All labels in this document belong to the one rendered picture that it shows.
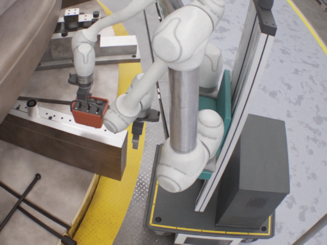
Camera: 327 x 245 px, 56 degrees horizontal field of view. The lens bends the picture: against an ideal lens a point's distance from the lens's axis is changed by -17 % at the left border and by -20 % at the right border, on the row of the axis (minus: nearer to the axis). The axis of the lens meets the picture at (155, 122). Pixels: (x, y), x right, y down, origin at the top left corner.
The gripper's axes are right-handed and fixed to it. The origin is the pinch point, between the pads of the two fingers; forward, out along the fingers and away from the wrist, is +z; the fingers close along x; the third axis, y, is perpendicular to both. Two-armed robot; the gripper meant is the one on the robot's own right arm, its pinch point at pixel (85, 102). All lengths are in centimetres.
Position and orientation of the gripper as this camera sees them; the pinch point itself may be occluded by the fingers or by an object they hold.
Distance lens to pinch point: 194.7
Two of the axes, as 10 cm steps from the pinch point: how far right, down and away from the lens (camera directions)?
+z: -1.0, 6.4, 7.6
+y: 9.8, 2.1, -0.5
